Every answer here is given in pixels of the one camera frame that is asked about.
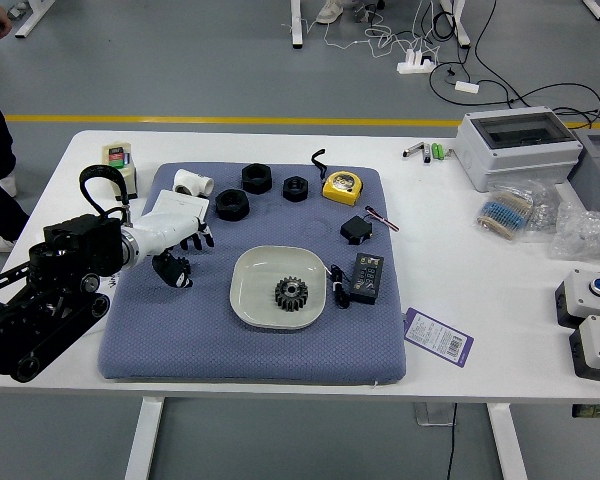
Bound yellow tape measure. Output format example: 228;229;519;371
309;148;365;207

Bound bag of blue resistors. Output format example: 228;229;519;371
476;187;536;245

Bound large black hex nut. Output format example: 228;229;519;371
241;162;274;195
215;188;252;222

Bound white square dish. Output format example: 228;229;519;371
228;244;327;330

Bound large black gear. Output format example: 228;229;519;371
273;276;309;312

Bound purple label card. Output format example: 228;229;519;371
402;306;475;370

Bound small black gear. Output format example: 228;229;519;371
172;256;196;281

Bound white table leg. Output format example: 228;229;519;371
485;402;529;480
124;397;165;480

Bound white pipe tee fitting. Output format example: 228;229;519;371
173;168;216;197

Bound cream red-green push-button switch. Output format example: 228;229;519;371
101;142;140;201

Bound black cable under table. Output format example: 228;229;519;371
444;403;459;480

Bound grey electrical enclosure box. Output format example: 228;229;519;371
452;105;584;193

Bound clear bag of small parts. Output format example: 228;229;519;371
522;179;564;237

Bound black servo with wires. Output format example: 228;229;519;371
340;205;400;246

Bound red button control box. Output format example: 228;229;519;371
568;314;600;385

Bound blue button control box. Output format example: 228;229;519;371
553;269;600;330

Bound black digital display module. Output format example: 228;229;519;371
348;252;385;304

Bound black bundled probe cable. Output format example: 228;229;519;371
324;263;352;309

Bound blue-grey quilted mat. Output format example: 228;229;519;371
97;162;409;384

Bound white wall switch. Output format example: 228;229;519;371
149;188;211;225

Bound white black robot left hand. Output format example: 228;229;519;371
128;208;216;291

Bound white power strip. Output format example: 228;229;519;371
397;47;439;75

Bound small black hex nut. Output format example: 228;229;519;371
281;175;311;203

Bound grey box with orange button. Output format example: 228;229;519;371
567;128;600;216

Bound clear bubble wrap bag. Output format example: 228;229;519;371
549;201;600;265

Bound white cable tangle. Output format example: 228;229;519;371
279;0;442;62

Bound seated person's white shoe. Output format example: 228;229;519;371
315;0;351;25

